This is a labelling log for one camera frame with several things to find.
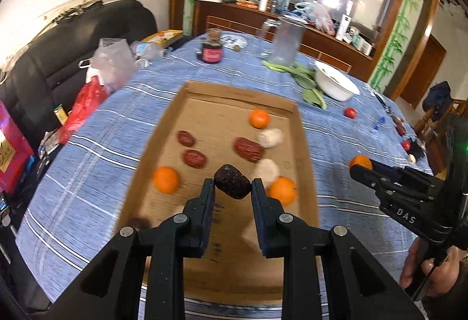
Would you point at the green bamboo wall decal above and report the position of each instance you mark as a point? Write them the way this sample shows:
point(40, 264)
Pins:
point(396, 38)

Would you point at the yellow package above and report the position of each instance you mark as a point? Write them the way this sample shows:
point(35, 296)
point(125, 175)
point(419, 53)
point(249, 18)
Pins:
point(162, 36)

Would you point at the white tube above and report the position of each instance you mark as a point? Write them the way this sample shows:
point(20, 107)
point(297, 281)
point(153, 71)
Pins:
point(345, 28)

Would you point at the clear plastic bag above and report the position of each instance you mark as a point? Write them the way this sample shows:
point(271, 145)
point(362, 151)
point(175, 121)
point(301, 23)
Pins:
point(109, 64)

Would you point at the large red date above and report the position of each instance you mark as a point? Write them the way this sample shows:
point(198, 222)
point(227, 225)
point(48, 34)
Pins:
point(248, 149)

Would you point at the person's right hand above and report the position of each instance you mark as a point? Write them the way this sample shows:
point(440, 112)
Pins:
point(453, 268)

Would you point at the wooden counter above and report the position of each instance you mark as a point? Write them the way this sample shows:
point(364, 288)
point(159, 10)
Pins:
point(237, 16)

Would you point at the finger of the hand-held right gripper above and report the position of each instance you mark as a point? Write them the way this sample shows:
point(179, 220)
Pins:
point(402, 173)
point(365, 177)

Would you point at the white garlic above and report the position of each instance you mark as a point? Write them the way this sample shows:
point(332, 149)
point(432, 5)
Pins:
point(267, 170)
point(270, 137)

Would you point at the beige cake piece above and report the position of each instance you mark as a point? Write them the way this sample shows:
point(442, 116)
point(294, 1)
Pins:
point(412, 158)

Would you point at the clear plastic water bottle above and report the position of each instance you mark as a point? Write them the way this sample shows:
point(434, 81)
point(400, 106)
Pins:
point(150, 50)

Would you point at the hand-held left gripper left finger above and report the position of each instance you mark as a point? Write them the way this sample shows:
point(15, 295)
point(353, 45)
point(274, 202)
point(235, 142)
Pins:
point(209, 203)

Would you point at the red plastic bag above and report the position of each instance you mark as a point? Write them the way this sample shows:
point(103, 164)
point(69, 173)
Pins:
point(84, 107)

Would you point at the black sofa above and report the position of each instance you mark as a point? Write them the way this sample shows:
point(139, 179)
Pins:
point(55, 56)

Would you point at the clear plastic pitcher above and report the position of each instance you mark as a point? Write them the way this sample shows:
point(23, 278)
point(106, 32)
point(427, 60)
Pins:
point(287, 43)

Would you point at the small green packet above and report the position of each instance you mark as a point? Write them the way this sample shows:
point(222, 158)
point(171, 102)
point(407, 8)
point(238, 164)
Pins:
point(60, 115)

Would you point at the orange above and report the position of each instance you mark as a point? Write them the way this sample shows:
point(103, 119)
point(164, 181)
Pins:
point(360, 160)
point(259, 118)
point(166, 179)
point(282, 191)

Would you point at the dark jar with red label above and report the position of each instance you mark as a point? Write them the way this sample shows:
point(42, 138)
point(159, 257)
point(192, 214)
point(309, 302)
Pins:
point(212, 51)

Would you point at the white bowl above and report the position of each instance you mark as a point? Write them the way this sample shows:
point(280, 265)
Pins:
point(336, 83)

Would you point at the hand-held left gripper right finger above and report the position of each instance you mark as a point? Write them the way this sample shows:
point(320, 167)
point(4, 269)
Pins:
point(259, 206)

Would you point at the green leafy vegetable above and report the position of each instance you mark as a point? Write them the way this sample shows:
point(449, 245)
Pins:
point(310, 95)

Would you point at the brown cardboard box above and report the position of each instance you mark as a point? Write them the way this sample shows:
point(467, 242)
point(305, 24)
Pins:
point(219, 111)

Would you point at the pink box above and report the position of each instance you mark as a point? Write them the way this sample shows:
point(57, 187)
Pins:
point(11, 144)

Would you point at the blue plaid tablecloth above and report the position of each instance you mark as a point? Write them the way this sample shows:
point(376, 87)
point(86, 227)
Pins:
point(91, 166)

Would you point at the dark jacket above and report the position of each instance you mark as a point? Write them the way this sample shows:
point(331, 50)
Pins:
point(437, 97)

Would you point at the white paper roll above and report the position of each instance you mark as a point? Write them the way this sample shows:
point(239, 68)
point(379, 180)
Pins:
point(263, 4)

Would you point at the large red tomato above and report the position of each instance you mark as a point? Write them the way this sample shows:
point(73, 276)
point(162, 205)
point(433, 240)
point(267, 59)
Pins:
point(406, 145)

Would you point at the translucent plastic bag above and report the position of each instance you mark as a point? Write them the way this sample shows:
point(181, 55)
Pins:
point(318, 15)

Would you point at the small red tomato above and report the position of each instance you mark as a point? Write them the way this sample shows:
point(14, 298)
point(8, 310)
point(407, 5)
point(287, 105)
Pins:
point(350, 113)

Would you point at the dark dried date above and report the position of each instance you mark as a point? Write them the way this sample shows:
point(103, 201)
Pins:
point(232, 181)

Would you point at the brown wooden door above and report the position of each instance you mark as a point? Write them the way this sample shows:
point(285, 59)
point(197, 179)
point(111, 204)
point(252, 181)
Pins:
point(424, 67)

